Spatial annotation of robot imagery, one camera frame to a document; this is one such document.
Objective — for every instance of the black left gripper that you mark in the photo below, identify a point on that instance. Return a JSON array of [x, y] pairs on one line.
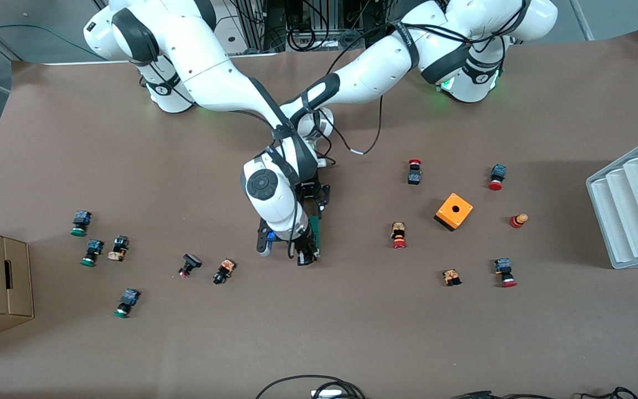
[[312, 193]]

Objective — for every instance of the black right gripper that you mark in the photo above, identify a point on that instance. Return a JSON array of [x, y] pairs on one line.
[[303, 245]]

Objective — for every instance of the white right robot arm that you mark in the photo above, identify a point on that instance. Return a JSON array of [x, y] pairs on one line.
[[214, 72]]

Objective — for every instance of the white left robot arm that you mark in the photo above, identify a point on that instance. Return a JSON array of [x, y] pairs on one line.
[[380, 66]]

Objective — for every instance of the red mushroom button orange block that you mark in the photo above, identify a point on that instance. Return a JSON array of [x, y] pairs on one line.
[[399, 230]]

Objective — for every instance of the red push button black block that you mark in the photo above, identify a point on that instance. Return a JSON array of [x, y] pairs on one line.
[[414, 177]]

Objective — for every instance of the white plug connector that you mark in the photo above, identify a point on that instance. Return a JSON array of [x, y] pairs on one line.
[[327, 394]]

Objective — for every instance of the small orange contact block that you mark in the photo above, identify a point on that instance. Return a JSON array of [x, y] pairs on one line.
[[451, 276]]

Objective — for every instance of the red mushroom button blue block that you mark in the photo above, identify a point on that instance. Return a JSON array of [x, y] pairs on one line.
[[498, 172], [503, 266]]

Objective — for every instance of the green push button blue block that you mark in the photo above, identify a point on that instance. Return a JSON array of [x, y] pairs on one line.
[[129, 298], [93, 247], [82, 219]]

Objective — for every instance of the black push button orange block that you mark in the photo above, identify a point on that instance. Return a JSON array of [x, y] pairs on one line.
[[119, 246]]

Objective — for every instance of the red yellow button head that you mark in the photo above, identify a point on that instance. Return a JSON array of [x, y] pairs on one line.
[[517, 221]]

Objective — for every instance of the white ridged tray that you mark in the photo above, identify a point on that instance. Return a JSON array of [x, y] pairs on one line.
[[634, 210]]

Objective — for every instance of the black selector switch orange block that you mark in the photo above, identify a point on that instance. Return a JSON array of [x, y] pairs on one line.
[[225, 270]]

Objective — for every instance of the black square-head switch red base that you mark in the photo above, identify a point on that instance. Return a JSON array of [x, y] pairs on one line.
[[191, 260]]

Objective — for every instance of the orange button enclosure box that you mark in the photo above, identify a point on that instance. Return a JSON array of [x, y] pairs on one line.
[[446, 213]]

